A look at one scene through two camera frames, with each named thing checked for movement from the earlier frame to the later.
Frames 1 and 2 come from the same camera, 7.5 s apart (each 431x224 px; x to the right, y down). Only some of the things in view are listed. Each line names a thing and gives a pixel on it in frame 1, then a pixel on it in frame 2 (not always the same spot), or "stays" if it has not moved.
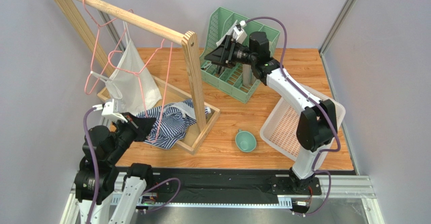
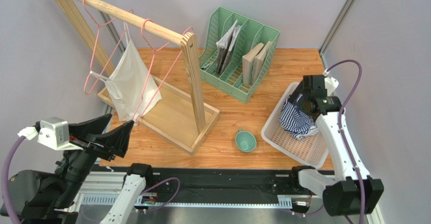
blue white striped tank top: [172, 121] to [300, 124]
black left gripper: [141, 130] to [115, 140]
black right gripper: [227, 52] to [301, 98]
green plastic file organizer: [227, 78] stays
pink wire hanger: [138, 73] to [190, 30]
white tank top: [131, 80] stays
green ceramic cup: [245, 140] stays
